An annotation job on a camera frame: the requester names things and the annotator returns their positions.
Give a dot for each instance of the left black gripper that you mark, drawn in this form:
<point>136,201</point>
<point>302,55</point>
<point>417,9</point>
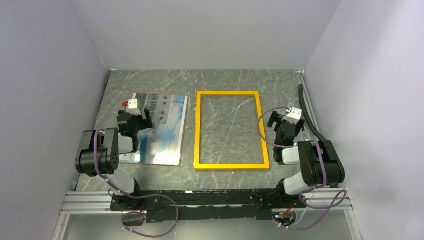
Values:
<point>145,123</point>

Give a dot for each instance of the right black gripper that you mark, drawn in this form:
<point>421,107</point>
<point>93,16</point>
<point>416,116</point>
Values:
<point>275,117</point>

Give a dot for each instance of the building and sky photo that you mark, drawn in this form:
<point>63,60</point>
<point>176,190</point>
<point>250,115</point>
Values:
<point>162,144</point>

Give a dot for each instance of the yellow wooden picture frame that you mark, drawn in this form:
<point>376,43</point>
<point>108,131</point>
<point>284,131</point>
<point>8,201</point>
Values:
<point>197,145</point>

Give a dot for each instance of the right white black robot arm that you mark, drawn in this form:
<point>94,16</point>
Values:
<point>319,163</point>

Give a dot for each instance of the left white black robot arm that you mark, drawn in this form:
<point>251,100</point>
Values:
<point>99,151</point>

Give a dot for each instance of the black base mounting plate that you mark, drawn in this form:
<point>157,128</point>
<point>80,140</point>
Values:
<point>170,213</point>

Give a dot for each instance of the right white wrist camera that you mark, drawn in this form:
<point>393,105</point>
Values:
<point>293,116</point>

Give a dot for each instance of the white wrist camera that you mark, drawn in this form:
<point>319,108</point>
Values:
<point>132,107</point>
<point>293,116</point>

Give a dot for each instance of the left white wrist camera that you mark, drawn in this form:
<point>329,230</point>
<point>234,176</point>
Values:
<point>132,107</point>

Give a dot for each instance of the aluminium extrusion rail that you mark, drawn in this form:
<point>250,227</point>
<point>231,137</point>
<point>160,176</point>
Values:
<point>103,202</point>

